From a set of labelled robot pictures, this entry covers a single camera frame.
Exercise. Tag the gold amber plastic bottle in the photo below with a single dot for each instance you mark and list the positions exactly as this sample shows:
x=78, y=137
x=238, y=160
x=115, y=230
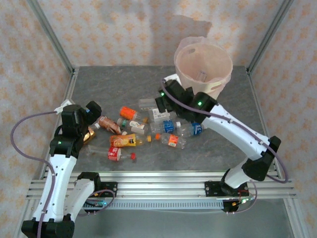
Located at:
x=89, y=136

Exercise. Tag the barcode label white-cap bottle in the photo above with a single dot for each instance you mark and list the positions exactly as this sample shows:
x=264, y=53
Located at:
x=158, y=114

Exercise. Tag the clear unlabelled plastic bottle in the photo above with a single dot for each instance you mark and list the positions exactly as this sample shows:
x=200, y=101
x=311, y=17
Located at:
x=203, y=75

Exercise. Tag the blue small-print label plastic bottle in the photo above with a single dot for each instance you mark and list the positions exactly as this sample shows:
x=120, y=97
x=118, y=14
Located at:
x=168, y=126

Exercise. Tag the blue white-logo label bottle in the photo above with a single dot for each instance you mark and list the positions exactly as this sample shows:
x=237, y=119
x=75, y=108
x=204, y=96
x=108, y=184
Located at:
x=195, y=129

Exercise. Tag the brown label cream-cap bottle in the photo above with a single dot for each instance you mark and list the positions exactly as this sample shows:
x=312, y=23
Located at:
x=107, y=124

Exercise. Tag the orange-cap orange label bottle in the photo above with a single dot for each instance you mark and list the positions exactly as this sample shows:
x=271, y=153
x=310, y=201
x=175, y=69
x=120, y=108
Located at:
x=173, y=140

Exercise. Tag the white label green-cap bottle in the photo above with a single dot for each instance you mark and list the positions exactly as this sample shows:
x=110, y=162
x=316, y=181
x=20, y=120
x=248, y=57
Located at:
x=137, y=127

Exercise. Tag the red label red-cap bottle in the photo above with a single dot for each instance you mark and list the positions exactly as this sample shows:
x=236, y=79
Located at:
x=114, y=153

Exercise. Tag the orange label amber-cap bottle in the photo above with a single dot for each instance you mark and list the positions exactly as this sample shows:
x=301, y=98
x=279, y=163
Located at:
x=127, y=112

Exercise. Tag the orange juice picture-label bottle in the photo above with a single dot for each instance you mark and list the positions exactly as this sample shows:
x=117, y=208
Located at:
x=123, y=141

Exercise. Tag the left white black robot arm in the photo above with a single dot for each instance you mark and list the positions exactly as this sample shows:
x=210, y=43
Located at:
x=57, y=178

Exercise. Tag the pink translucent plastic bin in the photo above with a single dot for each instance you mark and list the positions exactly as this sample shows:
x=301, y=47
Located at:
x=210, y=59

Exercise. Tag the clear square green-cap bottle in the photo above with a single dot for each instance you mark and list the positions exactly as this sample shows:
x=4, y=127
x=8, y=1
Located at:
x=146, y=103

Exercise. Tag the small circuit board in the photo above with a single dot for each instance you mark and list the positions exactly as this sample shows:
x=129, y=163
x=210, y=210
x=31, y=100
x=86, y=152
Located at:
x=244, y=200
x=96, y=203

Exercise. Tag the aluminium base beam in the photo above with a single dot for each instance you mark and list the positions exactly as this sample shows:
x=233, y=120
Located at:
x=161, y=186

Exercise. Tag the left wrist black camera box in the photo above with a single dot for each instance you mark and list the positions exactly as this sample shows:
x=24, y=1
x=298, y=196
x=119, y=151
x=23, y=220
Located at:
x=94, y=110

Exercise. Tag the aluminium frame post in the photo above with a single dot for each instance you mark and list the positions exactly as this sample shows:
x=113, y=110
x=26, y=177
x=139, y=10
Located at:
x=269, y=34
x=51, y=34

